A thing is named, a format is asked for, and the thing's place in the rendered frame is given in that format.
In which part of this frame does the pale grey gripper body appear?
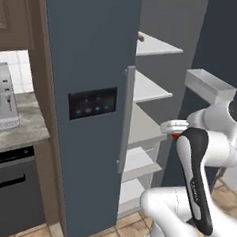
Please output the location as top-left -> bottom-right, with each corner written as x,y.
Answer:
158,117 -> 191,138

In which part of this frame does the white fridge shelf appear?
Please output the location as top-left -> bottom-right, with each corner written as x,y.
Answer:
135,31 -> 186,61
132,69 -> 176,106
126,102 -> 170,152

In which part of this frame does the white fridge door bin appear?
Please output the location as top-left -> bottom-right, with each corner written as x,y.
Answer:
183,67 -> 237,107

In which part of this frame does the dark blue open fridge door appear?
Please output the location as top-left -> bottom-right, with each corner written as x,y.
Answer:
160,0 -> 237,194

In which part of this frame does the grey fridge interior cabinet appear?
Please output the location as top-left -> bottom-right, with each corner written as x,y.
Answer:
116,0 -> 210,226

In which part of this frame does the dark blue closed fridge door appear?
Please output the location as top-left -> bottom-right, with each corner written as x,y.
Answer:
26,0 -> 144,237

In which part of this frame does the brown tall cabinet panel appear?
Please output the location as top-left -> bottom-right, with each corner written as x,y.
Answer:
10,0 -> 85,229

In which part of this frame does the silver coffee machine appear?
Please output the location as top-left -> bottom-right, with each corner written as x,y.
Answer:
0,61 -> 25,136

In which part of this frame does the dark grey dishwasher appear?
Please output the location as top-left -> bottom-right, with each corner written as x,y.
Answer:
0,143 -> 51,237

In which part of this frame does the grey fridge door handle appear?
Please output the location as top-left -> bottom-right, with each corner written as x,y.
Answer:
116,65 -> 137,175

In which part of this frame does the black dishwasher handle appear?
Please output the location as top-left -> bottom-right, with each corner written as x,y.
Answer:
0,171 -> 27,196

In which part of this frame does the brown wall cupboard door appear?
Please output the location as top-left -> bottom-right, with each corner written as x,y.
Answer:
0,0 -> 37,54

